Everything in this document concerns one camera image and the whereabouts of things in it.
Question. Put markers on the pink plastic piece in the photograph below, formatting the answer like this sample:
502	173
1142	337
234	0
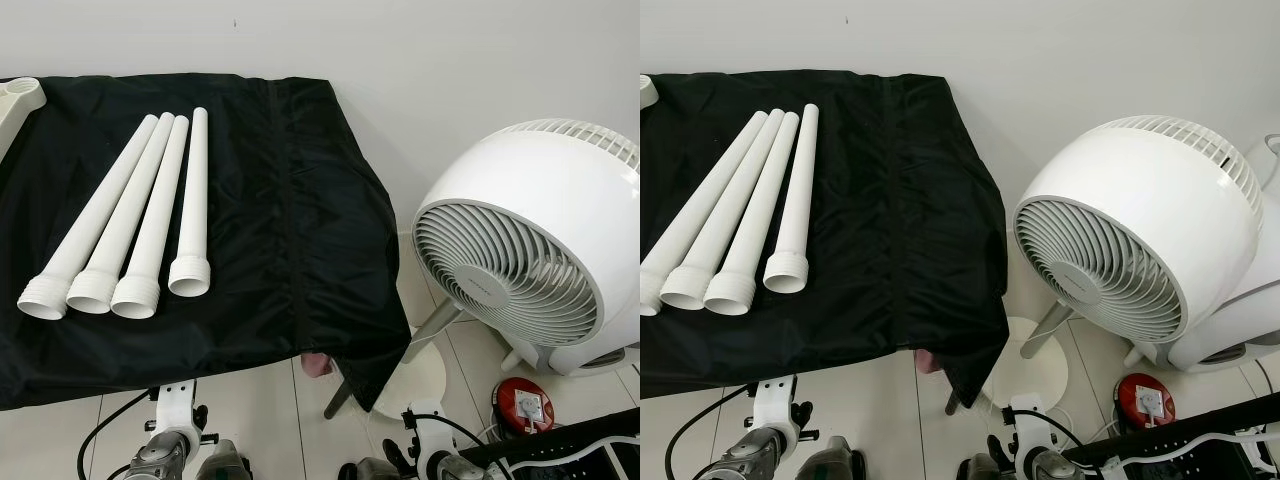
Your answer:
927	362
318	365

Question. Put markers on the white round floor fan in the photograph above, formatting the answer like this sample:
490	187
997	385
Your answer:
520	200
1130	190

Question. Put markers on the black equipment case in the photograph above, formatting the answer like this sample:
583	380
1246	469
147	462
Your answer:
570	450
1180	455

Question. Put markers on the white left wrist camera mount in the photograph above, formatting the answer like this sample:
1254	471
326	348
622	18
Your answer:
775	405
175	405

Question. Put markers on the grey metal pole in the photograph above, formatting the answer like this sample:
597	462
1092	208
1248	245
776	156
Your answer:
435	327
1048	330

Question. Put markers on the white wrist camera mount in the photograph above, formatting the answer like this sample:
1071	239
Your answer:
775	405
175	405
428	435
1025	430

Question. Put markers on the grey robot leg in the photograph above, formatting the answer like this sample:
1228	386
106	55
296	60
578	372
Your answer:
985	470
835	460
222	462
370	470

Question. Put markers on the white round floor base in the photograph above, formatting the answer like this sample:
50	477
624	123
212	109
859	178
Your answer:
415	385
1010	375

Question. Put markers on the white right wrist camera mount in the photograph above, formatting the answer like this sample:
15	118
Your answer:
1025	430
428	435

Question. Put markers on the grey robot right leg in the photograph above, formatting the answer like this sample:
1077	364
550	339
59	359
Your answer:
370	470
985	470

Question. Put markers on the grey robot left leg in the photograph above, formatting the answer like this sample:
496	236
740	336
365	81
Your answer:
222	462
835	460

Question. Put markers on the black cloth table cover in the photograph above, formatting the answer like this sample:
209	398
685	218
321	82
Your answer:
900	250
300	250

